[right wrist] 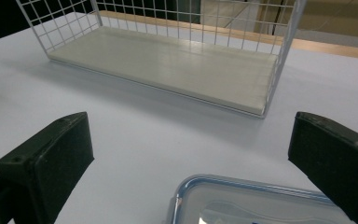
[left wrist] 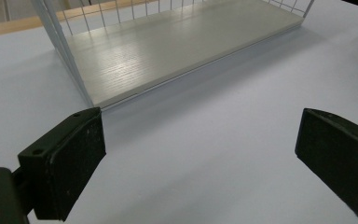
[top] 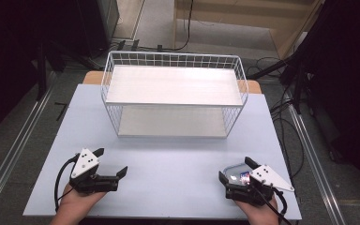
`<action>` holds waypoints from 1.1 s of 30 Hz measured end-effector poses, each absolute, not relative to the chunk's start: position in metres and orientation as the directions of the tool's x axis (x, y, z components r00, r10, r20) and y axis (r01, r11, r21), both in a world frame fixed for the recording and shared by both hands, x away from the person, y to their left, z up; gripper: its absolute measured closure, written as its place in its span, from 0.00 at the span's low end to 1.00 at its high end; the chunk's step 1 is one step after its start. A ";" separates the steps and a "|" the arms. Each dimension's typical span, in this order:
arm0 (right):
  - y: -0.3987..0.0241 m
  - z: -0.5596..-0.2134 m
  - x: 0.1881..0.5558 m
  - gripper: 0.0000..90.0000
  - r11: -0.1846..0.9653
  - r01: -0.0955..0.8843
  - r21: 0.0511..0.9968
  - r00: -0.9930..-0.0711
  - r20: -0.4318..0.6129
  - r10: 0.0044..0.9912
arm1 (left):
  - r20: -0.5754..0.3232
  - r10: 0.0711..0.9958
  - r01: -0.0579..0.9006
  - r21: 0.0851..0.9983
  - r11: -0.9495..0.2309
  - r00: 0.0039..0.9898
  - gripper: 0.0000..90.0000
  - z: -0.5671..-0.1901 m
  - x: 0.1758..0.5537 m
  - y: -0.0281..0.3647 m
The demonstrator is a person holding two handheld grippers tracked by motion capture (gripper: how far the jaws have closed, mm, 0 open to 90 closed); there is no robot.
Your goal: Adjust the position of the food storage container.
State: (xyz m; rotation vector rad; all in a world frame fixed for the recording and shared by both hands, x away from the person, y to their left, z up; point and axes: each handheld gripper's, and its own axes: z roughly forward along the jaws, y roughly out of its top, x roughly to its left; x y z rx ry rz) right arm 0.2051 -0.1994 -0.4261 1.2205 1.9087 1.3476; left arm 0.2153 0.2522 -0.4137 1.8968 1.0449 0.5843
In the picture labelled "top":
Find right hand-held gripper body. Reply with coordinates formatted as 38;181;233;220
224;164;295;207

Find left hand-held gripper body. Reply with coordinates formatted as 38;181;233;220
68;148;120;194

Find clear plastic snack packet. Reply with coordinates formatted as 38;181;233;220
222;163;253;186

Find white wire two-tier shelf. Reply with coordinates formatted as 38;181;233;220
100;50;249;139

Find person's right hand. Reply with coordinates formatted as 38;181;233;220
233;196;279;225

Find person's left hand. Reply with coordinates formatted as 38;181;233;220
56;183;108;218

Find black stand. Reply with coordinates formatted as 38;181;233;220
247;55;313;115

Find black curtain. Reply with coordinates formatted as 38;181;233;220
293;0;360;201
0;0;85;144

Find black cabinet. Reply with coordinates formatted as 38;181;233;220
76;0;121;58

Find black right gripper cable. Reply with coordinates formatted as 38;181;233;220
250;184;292;225

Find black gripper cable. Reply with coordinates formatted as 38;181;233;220
250;184;292;225
53;152;83;213

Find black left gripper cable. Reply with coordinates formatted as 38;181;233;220
53;152;83;213

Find black floor cables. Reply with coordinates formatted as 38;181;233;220
270;83;306;181

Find metal floor rail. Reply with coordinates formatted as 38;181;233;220
0;70;59;215
287;103;349;225

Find wooden furniture frame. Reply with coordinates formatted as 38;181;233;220
172;0;324;60

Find black hanging cable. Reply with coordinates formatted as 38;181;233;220
156;0;195;53

